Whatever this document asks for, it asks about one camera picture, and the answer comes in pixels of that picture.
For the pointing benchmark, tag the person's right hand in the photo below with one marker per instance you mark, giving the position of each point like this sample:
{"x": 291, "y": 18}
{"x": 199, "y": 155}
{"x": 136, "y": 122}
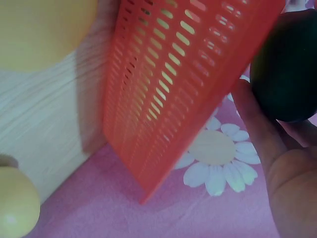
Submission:
{"x": 292, "y": 188}

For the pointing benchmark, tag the person's right fingers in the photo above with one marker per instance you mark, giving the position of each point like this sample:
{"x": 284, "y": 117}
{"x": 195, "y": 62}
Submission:
{"x": 257, "y": 124}

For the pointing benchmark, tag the dark green round fruit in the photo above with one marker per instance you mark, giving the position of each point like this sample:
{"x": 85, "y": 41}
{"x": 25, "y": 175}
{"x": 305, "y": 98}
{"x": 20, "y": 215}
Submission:
{"x": 284, "y": 69}

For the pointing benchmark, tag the red perforated plastic basket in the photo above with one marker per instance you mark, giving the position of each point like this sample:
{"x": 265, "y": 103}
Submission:
{"x": 158, "y": 86}

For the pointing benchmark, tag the yellow round bowl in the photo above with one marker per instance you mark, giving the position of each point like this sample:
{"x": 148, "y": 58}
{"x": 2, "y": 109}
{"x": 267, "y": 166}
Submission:
{"x": 37, "y": 29}

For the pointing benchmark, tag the yellow-green round fruit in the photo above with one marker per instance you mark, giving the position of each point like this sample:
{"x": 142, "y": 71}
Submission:
{"x": 15, "y": 203}

